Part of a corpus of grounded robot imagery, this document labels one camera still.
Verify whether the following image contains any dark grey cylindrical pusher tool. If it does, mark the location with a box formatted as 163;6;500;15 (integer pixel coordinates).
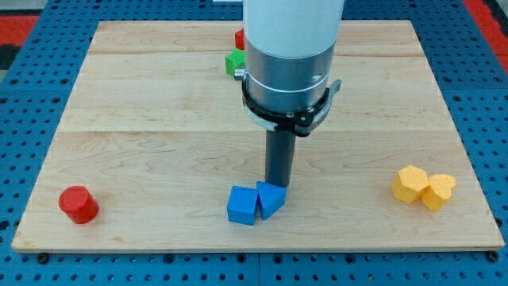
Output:
264;130;295;187

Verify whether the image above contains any green block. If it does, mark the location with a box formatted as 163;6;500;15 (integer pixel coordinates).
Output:
225;48;245;76

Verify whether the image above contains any wooden board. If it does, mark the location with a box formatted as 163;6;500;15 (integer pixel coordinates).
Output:
12;21;505;253

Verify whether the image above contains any blue triangle block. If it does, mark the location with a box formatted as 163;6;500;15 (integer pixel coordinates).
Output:
256;181;287;220

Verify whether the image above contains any yellow hexagon block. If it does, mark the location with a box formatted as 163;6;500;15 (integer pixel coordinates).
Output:
391;165;429;203

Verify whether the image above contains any blue cube block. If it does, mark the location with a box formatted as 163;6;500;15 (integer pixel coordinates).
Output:
227;186;258;226

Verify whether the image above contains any red star block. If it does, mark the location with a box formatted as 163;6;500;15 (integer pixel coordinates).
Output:
234;29;244;51

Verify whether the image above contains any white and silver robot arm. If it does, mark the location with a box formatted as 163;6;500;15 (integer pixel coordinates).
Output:
242;0;344;137

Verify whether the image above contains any red cylinder block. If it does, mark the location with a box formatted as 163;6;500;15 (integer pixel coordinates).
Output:
58;185;99;224

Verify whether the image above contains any yellow heart block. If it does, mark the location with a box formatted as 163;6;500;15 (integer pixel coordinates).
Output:
421;174;457;211

